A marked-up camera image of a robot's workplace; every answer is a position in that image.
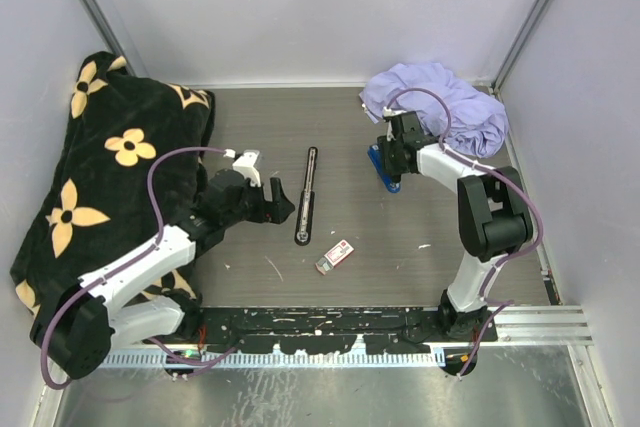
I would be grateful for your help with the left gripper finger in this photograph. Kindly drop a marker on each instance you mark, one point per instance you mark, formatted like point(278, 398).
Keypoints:
point(272, 217)
point(280, 203)

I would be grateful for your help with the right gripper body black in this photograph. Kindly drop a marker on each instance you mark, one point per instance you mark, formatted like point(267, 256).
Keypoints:
point(390, 157)

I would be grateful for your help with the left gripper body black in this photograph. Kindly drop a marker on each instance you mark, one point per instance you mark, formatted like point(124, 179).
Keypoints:
point(250, 208)

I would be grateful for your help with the blue stapler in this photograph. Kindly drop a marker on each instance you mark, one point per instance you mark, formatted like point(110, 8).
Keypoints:
point(376, 159)

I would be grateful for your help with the black stapler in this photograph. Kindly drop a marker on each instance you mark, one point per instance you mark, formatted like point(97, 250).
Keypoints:
point(302, 235)

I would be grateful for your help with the red white staple box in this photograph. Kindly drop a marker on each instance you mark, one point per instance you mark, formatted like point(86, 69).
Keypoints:
point(334, 256)

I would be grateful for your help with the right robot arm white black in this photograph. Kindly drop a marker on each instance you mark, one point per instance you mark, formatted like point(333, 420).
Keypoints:
point(494, 221)

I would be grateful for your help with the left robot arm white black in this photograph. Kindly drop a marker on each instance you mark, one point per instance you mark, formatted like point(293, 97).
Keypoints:
point(83, 319)

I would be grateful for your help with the lavender crumpled cloth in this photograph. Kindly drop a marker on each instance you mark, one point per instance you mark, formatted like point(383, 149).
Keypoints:
point(472, 122)

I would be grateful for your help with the black floral blanket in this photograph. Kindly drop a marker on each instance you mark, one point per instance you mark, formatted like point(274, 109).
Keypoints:
point(97, 208)

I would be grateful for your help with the white cable duct strip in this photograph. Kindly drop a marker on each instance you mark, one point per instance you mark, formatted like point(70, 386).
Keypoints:
point(358, 358)

